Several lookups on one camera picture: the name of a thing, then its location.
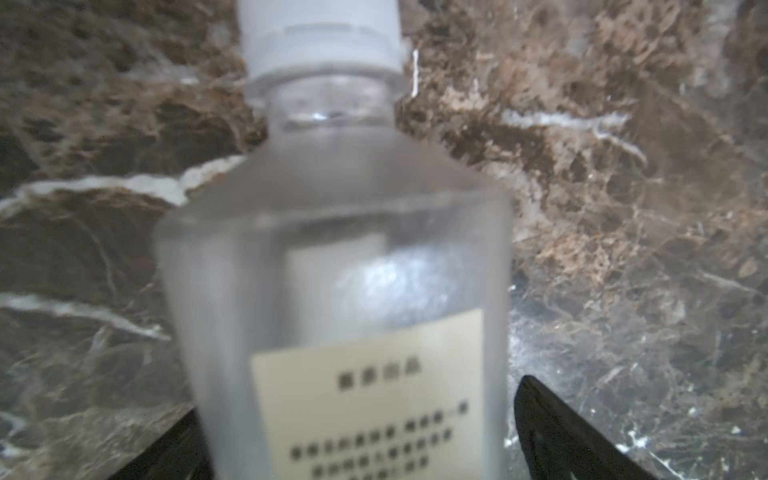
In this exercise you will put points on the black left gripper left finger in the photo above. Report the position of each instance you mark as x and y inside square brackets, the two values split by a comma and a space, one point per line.
[180, 453]

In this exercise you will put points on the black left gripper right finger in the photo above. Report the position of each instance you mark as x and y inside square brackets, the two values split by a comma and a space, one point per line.
[557, 443]

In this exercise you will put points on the clear bottle white cap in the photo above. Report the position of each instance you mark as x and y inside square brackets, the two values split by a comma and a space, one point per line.
[340, 296]

